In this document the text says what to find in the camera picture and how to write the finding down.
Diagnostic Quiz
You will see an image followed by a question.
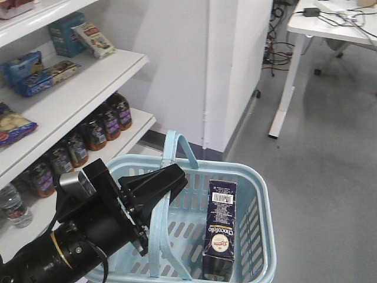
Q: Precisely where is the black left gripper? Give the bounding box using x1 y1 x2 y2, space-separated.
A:
56 159 188 256

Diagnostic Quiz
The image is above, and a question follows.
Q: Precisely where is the light blue shopping basket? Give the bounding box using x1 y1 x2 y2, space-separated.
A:
87 131 277 282

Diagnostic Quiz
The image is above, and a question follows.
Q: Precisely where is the white desk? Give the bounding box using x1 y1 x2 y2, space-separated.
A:
268 1 376 139

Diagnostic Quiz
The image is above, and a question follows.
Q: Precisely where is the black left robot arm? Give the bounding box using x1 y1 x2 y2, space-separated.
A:
1 159 187 282

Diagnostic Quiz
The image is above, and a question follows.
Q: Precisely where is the dark blue cookie box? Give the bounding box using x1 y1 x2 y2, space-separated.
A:
202 180 237 282

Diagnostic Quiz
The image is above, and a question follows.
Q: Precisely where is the white supermarket shelf unit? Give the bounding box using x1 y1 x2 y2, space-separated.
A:
1 1 156 242

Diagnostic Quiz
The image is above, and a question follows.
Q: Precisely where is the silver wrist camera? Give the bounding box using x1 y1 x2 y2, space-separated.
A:
59 171 96 200

